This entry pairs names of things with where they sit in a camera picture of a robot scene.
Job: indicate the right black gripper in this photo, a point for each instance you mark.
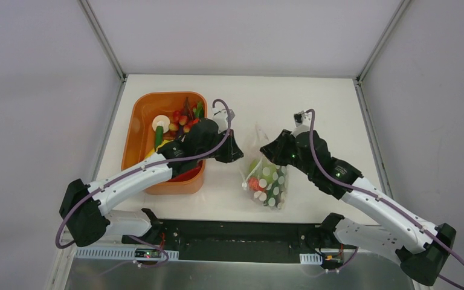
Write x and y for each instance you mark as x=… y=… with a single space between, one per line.
x=278 y=147

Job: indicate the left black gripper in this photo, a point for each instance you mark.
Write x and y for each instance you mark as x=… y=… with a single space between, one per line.
x=227 y=146

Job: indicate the clear dotted zip bag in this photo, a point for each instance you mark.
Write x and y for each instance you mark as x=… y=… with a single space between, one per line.
x=265 y=182

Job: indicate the long green cucumber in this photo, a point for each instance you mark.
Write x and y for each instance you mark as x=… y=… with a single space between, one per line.
x=276 y=189

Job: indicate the red chili pepper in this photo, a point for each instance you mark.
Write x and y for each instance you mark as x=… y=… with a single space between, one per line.
x=253 y=184

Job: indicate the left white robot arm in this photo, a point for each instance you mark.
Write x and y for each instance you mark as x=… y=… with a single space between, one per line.
x=88 y=210

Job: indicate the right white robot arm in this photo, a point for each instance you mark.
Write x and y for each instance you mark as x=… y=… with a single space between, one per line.
x=414 y=244

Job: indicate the green lettuce leaf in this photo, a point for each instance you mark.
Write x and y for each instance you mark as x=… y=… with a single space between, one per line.
x=198 y=110

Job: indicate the red radish bunch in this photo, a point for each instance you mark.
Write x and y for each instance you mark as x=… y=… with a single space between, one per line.
x=181 y=123

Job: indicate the green chili pepper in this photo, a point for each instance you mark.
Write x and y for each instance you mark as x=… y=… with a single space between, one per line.
x=159 y=133

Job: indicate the white mushroom slice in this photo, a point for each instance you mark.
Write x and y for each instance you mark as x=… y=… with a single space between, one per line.
x=162 y=121

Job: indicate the orange plastic tub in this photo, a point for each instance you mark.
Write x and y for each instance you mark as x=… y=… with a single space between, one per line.
x=140 y=138

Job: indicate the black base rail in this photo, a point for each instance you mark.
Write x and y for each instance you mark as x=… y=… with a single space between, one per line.
x=221 y=241

